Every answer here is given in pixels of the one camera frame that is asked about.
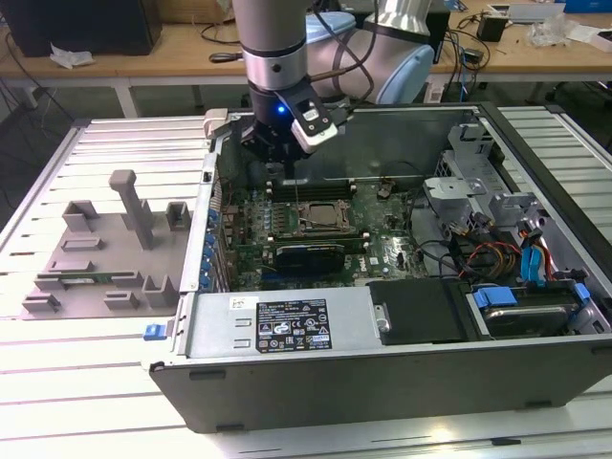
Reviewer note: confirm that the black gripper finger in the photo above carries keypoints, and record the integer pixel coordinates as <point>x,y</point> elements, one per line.
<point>255,141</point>
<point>293,167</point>

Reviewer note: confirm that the silver CPU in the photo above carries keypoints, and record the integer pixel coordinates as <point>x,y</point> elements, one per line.
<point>325,213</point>

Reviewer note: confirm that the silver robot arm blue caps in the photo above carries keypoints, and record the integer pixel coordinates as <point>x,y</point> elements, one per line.
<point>272,28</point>

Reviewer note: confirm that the CPU socket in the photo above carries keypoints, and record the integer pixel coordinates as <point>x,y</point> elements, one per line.
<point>301,225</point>

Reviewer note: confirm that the black RAM slot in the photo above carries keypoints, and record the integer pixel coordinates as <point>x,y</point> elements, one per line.
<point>320,184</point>
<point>315,194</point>
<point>354,245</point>
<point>344,235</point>

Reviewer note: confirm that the grey case release latch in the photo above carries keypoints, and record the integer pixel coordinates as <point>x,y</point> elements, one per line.
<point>215,122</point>

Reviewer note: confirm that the black graphics card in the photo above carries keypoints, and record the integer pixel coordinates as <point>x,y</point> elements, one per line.
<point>311,260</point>

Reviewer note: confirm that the wooden desk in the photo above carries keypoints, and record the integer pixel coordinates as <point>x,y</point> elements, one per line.
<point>181,59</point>

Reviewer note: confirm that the green motherboard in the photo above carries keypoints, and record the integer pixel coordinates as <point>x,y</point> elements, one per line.
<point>387,239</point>

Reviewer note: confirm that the brown cardboard box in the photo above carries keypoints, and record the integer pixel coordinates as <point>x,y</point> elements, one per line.
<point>201,9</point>

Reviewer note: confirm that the silver metal drive cage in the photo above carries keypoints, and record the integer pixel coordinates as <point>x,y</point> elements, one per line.
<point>449,191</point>

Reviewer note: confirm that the grey parts rack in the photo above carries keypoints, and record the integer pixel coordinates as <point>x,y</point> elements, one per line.
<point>110,239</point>

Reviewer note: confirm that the grey power supply with label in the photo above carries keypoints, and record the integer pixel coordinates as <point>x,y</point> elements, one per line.
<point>215,330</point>

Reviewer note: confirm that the tall black box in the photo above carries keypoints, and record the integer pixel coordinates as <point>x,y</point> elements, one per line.
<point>442,38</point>

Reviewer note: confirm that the black drive bay cover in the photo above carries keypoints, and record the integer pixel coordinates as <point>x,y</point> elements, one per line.
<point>421,311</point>

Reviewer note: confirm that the black computer tower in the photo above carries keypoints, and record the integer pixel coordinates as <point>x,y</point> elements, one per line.
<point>95,24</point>

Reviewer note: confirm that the crumpled white paper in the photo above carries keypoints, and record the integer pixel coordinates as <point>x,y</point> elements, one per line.
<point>72,56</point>

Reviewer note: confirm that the green RAM stick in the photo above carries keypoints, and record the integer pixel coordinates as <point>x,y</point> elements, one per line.
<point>95,278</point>

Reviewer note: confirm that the small black adapter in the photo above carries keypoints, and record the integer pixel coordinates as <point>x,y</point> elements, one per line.
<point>474,56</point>

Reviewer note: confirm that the blue plastic tab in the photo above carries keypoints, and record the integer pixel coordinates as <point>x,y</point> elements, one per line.
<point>154,332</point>

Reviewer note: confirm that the small black cube box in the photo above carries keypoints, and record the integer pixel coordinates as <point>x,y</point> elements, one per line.
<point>492,28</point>

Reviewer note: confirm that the open dark PC case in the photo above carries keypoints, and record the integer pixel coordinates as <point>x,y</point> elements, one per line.
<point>382,392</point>

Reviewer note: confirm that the hard disk in carrier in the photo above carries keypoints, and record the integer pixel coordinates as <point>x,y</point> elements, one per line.
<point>521,322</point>

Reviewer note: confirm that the crumpled clear plastic bag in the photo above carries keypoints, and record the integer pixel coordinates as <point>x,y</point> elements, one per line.
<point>550,31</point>

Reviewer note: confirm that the flat white box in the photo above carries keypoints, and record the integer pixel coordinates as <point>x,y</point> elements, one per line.
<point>600,40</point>

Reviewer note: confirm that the blue box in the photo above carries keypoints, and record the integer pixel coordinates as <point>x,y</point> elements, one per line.
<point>588,6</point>

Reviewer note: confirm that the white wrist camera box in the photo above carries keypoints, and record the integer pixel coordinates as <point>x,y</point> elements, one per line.
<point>315,136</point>

